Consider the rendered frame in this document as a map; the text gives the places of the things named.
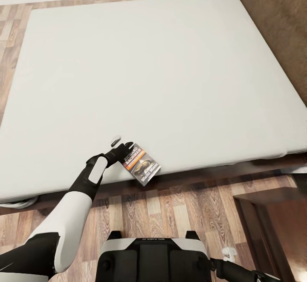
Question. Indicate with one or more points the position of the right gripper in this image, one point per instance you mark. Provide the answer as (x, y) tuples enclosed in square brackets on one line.
[(227, 270)]

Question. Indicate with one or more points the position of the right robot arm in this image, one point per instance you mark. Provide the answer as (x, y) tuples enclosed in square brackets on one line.
[(227, 269)]

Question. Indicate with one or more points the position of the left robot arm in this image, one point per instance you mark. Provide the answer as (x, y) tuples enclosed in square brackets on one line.
[(53, 245)]

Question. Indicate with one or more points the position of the bed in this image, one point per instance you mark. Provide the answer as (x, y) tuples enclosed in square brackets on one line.
[(209, 89)]

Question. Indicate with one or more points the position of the nightstand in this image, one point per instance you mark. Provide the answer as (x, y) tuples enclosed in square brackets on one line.
[(275, 224)]

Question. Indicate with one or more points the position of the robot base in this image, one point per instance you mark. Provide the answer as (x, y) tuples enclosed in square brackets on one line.
[(152, 259)]

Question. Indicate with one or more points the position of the hardback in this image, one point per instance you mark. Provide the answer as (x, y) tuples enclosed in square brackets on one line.
[(140, 164)]

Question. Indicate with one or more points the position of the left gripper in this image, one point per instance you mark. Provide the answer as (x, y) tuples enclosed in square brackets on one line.
[(121, 150)]

